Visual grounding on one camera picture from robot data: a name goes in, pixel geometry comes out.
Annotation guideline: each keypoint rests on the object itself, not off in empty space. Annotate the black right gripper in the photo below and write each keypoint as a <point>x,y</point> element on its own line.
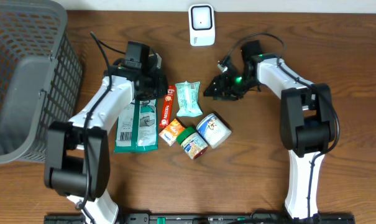
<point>222,78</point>

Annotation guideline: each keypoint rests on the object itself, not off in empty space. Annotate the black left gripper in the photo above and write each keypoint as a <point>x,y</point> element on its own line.
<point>162,88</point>

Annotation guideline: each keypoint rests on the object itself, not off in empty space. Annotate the red coffee stick sachet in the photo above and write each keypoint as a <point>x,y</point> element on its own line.
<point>167,106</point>

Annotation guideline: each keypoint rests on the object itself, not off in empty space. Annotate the light teal snack packet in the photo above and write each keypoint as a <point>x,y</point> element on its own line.
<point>187,95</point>

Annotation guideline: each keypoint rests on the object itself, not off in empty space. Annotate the green white tape bag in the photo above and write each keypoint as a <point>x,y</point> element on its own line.
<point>137,128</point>

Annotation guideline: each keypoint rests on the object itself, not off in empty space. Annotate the orange small packet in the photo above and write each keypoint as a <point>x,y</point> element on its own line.
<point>170,133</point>

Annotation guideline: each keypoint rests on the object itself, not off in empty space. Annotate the white blue tub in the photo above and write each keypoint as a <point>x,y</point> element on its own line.
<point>213,130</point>

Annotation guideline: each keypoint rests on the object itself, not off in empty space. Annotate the green lid jar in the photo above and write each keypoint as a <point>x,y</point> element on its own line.
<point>192,143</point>

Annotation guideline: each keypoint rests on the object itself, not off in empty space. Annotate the grey plastic mesh basket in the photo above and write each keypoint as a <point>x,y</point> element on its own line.
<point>40,77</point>

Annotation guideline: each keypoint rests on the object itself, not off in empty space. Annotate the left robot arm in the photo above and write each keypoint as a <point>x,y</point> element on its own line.
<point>77,163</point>

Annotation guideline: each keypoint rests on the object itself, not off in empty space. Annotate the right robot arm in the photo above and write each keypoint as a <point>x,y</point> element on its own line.
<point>309,125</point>

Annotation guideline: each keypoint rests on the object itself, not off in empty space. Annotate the white barcode scanner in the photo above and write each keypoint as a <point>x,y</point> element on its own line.
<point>202,25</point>

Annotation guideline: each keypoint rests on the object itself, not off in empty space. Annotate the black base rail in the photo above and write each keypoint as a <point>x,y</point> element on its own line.
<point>262,217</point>

